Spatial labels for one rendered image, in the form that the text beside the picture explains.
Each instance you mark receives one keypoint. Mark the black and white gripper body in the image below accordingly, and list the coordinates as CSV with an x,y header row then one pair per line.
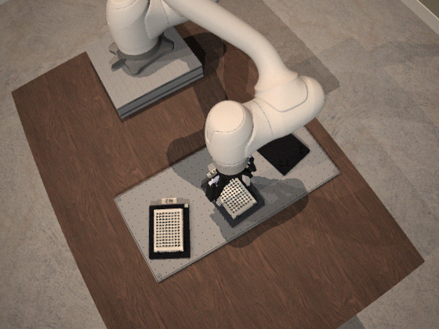
x,y
223,177

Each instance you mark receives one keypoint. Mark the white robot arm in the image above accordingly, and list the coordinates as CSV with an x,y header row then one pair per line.
x,y
284,101

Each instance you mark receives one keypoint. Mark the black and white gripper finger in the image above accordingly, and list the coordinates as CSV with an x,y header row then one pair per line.
x,y
215,188
246,175

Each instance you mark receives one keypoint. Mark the cream label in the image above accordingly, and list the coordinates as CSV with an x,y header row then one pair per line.
x,y
212,173
168,200

